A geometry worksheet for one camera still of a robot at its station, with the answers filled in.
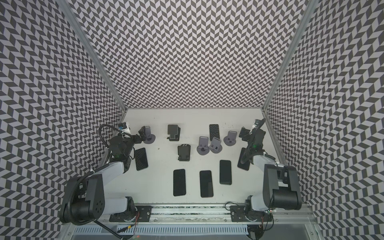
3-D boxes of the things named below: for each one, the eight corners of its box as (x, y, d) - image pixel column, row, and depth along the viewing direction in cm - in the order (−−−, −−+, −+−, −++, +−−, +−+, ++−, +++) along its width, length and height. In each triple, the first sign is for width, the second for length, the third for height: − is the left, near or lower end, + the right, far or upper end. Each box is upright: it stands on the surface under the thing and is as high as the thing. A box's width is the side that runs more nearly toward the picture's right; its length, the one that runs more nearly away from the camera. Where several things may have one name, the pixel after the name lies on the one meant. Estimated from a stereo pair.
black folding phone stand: (177, 161, 92) (176, 158, 88) (179, 147, 98) (178, 143, 94) (190, 161, 92) (189, 158, 88) (190, 147, 98) (190, 143, 94)
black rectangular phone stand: (168, 141, 101) (166, 134, 94) (170, 132, 106) (167, 124, 99) (179, 141, 101) (177, 134, 94) (180, 132, 106) (178, 124, 98)
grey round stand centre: (196, 156, 95) (196, 150, 89) (197, 140, 103) (196, 133, 96) (208, 156, 95) (209, 150, 89) (208, 139, 103) (208, 133, 96)
